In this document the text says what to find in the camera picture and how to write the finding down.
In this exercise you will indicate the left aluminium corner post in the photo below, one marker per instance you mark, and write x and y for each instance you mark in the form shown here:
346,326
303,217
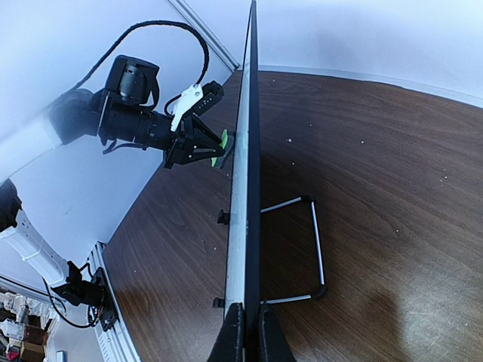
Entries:
189,15

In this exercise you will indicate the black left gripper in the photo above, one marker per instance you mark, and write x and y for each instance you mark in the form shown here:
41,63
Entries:
192,132

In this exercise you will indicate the black whiteboard stand foot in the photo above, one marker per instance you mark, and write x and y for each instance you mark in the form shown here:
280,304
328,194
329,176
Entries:
223,217
218,302

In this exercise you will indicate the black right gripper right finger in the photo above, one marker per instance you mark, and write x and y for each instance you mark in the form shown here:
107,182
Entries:
273,346

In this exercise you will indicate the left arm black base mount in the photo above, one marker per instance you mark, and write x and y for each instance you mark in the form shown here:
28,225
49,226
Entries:
92,290

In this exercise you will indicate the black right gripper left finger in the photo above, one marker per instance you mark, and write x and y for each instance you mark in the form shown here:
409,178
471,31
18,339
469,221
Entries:
229,343

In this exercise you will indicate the aluminium front frame rail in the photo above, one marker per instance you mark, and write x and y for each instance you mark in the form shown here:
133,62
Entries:
113,338

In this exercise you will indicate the green whiteboard eraser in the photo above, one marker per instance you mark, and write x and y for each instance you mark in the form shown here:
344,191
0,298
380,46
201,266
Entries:
227,144

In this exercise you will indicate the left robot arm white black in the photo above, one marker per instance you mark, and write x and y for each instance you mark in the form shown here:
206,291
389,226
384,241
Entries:
121,117

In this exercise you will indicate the white whiteboard with writing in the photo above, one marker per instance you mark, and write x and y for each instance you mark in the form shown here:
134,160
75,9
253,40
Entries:
242,290

